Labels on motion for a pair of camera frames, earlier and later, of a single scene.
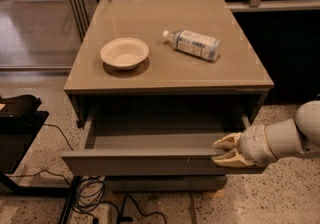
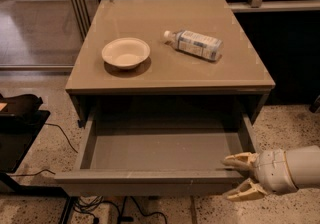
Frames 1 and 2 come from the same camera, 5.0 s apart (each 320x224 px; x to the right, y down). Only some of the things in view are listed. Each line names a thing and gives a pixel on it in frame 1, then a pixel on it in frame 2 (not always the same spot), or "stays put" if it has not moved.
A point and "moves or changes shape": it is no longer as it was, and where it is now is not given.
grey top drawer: x=155 y=142 moves or changes shape
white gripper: x=255 y=145 -> x=272 y=172
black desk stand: x=20 y=125 stays put
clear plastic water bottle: x=195 y=43 stays put
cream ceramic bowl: x=124 y=53 stays put
